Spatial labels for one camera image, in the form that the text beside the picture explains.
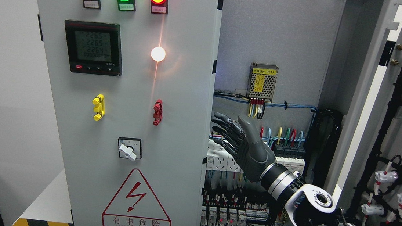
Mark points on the white glowing indicator lamp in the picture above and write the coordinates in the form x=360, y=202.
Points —
x=158, y=54

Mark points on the grey cabinet door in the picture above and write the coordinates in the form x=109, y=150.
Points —
x=366, y=172
x=173, y=151

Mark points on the black relay terminal row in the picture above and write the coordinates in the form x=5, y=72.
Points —
x=221, y=207

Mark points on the yellow terminal post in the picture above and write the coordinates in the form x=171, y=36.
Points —
x=99, y=107

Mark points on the white rotary selector switch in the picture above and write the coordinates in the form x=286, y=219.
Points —
x=130, y=148

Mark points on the black digital power meter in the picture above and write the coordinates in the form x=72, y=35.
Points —
x=94, y=47

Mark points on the metal mesh power supply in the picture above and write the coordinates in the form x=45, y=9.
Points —
x=262, y=81

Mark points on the red electric hazard sticker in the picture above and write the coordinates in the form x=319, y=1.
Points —
x=135, y=204

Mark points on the white socket breaker row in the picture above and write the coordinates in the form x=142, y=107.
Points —
x=219, y=159

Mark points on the black white surge protector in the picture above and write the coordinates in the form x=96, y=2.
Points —
x=292, y=157

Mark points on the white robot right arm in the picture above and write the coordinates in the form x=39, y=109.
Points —
x=305, y=204

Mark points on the red terminal post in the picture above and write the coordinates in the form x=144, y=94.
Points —
x=158, y=112

